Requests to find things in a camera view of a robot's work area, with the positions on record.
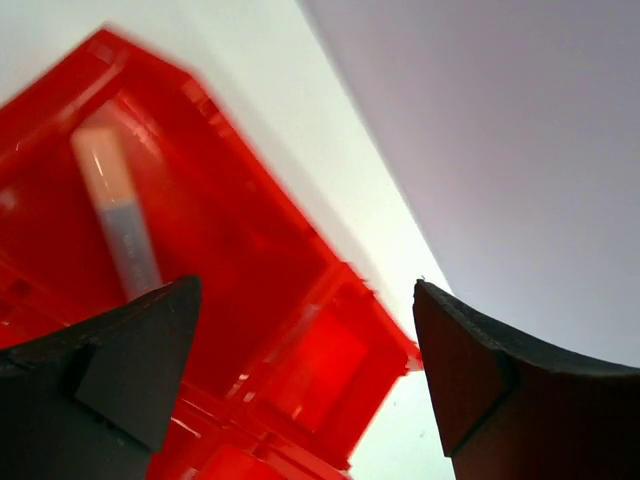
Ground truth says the pink highlighter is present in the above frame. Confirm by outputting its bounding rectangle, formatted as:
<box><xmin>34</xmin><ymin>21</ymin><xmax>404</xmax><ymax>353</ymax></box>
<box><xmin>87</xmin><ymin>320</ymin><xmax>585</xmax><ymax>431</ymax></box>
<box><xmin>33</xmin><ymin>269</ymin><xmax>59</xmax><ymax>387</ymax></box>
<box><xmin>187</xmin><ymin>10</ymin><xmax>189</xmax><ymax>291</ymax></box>
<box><xmin>71</xmin><ymin>125</ymin><xmax>162</xmax><ymax>300</ymax></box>

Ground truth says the red compartment bin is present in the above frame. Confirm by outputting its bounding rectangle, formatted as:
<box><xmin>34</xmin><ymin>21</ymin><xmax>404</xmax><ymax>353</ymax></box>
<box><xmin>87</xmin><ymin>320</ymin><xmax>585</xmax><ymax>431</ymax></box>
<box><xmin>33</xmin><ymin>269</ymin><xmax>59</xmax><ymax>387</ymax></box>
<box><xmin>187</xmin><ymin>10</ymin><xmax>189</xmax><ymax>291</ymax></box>
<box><xmin>1</xmin><ymin>28</ymin><xmax>422</xmax><ymax>479</ymax></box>

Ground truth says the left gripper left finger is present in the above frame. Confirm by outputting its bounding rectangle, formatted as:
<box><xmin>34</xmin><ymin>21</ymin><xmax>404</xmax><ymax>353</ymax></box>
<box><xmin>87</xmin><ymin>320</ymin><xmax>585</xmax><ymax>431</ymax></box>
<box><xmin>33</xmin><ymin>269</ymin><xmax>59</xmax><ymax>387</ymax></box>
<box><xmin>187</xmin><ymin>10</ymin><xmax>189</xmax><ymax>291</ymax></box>
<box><xmin>1</xmin><ymin>276</ymin><xmax>202</xmax><ymax>479</ymax></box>

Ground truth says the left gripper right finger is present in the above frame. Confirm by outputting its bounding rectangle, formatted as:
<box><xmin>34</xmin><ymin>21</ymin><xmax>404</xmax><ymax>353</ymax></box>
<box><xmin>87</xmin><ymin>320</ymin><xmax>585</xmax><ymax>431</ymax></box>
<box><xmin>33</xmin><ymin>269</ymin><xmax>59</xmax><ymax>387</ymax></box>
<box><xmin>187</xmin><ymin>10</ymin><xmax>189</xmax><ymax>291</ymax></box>
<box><xmin>413</xmin><ymin>280</ymin><xmax>639</xmax><ymax>479</ymax></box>

